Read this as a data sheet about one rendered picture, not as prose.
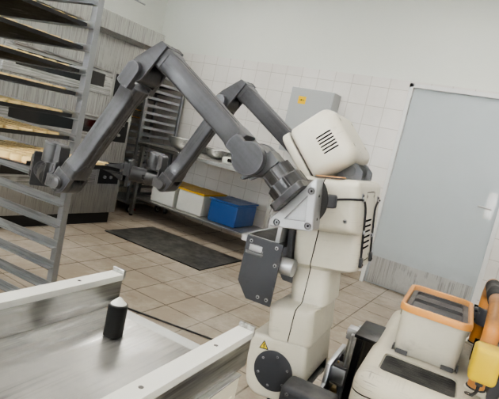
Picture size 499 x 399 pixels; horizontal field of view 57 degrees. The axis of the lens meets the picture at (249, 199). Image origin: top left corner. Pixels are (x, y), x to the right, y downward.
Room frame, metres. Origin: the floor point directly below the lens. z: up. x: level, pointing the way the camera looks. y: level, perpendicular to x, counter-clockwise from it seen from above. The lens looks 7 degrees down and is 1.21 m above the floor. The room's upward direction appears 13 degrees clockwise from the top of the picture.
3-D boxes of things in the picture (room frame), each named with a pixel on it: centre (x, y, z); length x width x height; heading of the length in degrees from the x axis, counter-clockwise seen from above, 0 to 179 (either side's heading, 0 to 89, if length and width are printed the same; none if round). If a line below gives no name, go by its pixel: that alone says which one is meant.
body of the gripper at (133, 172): (1.72, 0.44, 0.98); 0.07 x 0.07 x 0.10; 5
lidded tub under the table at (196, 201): (5.33, 0.55, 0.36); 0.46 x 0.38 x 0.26; 150
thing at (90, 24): (1.99, 1.04, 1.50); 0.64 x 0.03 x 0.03; 65
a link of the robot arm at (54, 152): (1.28, 0.54, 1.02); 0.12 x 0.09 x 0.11; 66
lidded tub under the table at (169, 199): (5.52, 0.89, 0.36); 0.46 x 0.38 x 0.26; 149
